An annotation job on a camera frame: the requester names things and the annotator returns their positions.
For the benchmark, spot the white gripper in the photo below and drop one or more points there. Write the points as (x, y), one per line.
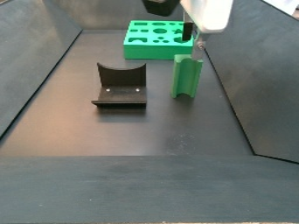
(210, 14)

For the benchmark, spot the green arch block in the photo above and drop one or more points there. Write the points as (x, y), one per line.
(186, 75)

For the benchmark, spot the green shape sorter board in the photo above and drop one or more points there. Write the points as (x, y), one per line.
(155, 40)

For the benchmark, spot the black curved holder stand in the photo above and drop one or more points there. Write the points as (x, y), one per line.
(121, 86)

